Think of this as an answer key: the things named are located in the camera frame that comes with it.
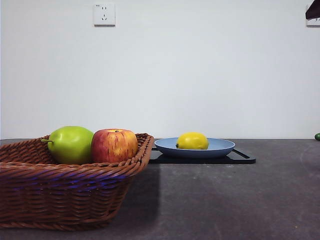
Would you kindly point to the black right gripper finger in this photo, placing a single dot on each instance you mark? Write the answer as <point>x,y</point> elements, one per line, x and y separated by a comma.
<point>313,11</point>

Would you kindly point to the yellow lemon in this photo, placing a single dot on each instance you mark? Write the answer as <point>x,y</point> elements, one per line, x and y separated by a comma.
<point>192,141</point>

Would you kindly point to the blue round plate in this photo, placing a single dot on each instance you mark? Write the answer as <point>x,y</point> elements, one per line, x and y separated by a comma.
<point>195,152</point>

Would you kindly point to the brown wicker basket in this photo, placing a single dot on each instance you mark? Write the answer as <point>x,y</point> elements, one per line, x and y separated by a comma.
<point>75,195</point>

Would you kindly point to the small green object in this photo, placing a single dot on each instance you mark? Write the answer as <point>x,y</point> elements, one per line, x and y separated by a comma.
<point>317,136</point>

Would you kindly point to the black flat tray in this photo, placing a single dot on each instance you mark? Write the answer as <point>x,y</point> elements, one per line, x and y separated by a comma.
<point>240,160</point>

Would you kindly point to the red yellow apple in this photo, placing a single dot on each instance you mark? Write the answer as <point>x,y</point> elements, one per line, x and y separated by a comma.
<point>115,146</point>

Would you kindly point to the green apple with stem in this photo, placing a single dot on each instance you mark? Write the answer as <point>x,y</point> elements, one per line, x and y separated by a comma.
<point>70,145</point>

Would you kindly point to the white wall socket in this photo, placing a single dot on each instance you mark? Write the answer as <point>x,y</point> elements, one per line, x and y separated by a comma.
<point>104,14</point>
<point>312,23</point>

